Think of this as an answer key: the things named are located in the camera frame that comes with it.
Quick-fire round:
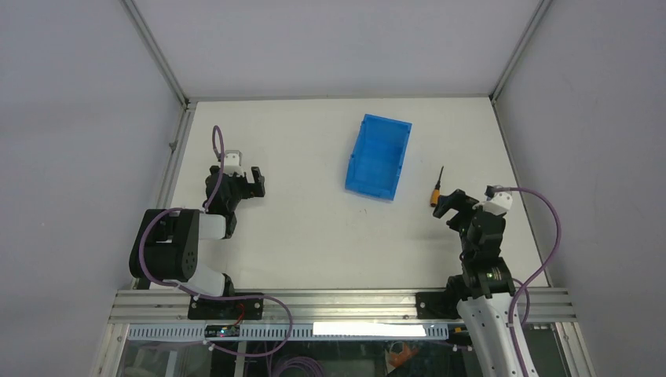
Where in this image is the aluminium left frame post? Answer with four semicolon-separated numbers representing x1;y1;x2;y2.
119;0;189;108

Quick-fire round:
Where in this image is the orange object under table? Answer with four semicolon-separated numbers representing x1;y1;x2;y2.
385;341;419;370

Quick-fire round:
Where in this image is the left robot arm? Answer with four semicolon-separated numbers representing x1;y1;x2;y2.
129;166;265;319

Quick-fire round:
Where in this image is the aluminium frame post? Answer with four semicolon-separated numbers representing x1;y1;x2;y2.
489;0;553;106
119;0;189;108

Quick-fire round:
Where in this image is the blue plastic bin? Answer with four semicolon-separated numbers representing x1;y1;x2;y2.
345;114;412;201

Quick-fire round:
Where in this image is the orange handled screwdriver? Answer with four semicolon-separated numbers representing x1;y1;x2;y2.
429;167;444;207

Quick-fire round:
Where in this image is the aluminium front frame rail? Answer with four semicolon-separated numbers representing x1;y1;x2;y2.
108;287;577;325

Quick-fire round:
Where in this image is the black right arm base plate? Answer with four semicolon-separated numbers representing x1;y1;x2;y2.
415;291;460;320

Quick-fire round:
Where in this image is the purple cable coil below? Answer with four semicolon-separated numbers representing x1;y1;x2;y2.
268;356;326;377

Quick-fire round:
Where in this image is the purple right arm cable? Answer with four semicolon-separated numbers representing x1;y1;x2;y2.
491;186;563;377

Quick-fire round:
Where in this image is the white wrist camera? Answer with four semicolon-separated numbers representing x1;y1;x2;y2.
481;185;513;216
222;150;246;177

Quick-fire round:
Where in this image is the aluminium right frame post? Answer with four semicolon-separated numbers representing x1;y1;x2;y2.
489;0;553;106

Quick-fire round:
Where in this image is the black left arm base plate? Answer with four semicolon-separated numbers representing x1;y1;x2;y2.
187;295;264;320

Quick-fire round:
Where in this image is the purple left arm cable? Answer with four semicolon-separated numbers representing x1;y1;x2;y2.
137;125;294;358

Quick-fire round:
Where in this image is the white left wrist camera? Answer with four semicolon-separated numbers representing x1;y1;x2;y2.
222;150;246;177

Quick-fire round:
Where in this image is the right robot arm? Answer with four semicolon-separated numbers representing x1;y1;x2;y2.
433;189;538;376

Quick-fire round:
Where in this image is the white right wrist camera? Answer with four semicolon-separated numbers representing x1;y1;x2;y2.
481;185;513;216

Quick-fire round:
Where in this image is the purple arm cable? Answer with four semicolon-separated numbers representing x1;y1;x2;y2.
491;186;563;377
137;125;294;358

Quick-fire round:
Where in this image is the white slotted cable duct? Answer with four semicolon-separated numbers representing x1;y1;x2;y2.
128;321;449;342

